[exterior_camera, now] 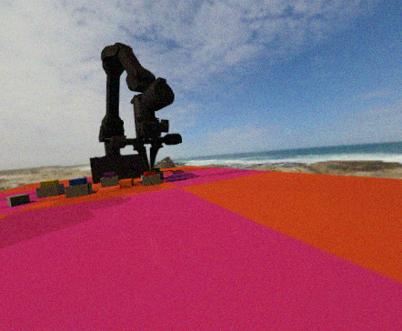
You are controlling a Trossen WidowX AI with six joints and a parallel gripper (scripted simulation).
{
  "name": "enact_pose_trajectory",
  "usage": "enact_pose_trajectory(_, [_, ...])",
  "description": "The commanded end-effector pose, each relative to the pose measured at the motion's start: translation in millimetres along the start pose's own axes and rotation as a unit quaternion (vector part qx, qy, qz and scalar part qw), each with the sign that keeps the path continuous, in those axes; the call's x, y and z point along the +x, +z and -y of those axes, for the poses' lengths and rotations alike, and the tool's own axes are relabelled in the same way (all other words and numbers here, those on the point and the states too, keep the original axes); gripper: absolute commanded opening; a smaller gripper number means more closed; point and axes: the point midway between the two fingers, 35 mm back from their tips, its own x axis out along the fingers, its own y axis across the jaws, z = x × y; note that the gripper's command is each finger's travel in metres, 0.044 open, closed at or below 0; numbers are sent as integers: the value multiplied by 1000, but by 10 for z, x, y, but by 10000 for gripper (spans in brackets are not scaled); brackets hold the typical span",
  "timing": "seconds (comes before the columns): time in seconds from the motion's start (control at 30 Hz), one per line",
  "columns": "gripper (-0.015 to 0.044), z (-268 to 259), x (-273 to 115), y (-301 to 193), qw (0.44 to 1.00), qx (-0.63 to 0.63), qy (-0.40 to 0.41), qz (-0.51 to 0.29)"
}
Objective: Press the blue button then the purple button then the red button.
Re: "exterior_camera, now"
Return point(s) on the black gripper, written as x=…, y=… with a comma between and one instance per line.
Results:
x=120, y=141

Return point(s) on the green button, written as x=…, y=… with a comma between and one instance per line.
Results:
x=159, y=172

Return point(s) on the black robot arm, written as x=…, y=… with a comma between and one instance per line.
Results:
x=156, y=94

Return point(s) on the red button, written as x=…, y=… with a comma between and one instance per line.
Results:
x=150, y=179

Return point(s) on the blue button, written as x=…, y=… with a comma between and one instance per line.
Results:
x=78, y=187

